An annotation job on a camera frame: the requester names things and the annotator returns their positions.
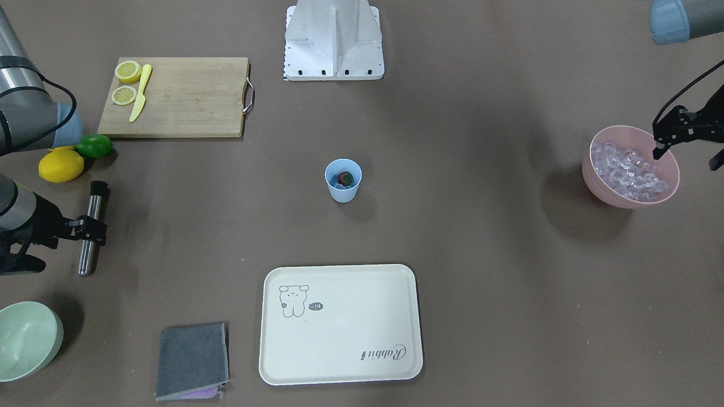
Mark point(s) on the yellow lemon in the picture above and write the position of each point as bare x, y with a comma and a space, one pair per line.
60, 166
64, 148

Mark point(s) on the pile of clear ice cubes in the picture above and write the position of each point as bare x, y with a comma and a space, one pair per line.
627, 173

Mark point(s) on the yellow plastic knife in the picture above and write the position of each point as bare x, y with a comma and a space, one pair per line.
140, 100

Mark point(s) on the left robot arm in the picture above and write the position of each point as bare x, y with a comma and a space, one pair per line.
677, 22

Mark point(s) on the cream rectangular tray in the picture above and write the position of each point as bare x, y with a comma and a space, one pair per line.
346, 323

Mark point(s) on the mint green bowl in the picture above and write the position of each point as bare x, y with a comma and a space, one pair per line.
31, 335

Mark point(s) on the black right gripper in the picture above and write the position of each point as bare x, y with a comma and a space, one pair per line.
43, 221

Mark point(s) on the green lime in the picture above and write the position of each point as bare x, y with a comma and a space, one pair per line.
94, 146

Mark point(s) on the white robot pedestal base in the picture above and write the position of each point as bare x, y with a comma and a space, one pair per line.
333, 41

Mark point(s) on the steel muddler black tip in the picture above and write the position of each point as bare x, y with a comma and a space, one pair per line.
93, 231

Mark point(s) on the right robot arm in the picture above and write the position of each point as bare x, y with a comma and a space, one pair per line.
31, 120

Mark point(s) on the lemon slice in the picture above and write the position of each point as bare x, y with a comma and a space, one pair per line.
128, 72
123, 95

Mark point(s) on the grey folded cloth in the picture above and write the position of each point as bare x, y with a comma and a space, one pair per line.
193, 363

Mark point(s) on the light blue plastic cup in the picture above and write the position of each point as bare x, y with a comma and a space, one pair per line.
331, 172

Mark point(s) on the pink bowl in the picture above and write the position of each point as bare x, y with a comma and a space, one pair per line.
628, 137

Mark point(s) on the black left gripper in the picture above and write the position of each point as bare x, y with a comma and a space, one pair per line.
681, 123

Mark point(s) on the red strawberry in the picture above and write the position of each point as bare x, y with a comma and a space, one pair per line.
345, 178

